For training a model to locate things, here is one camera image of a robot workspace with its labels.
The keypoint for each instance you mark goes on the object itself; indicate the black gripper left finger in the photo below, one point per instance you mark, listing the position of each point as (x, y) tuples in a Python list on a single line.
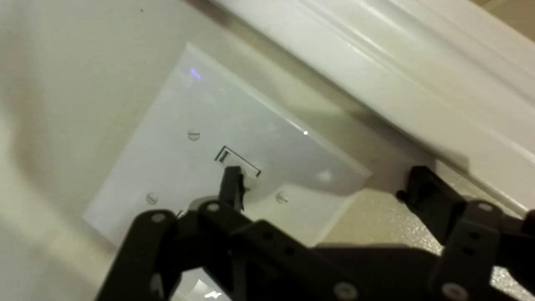
[(251, 250)]

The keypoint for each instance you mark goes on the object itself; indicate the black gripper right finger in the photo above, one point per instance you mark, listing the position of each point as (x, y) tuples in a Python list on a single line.
[(473, 239)]

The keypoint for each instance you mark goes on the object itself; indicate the white double light switch plate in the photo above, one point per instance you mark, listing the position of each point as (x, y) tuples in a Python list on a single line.
[(184, 160)]

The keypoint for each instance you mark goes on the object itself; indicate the white wall corner trim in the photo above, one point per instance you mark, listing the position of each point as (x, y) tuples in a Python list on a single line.
[(390, 66)]

